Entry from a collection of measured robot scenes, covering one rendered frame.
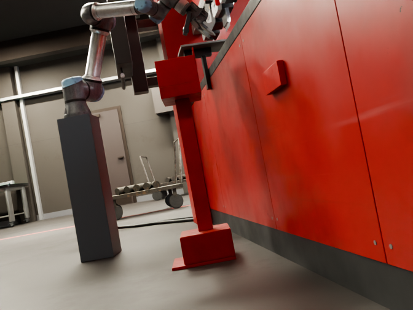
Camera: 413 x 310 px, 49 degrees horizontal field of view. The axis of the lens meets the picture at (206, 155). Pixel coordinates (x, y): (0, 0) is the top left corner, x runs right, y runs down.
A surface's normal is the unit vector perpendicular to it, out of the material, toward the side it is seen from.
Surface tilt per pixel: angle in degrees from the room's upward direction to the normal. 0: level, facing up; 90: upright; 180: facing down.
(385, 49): 90
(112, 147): 90
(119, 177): 90
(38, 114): 90
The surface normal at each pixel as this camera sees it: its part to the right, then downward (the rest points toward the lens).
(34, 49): -0.04, -0.04
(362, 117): -0.97, 0.17
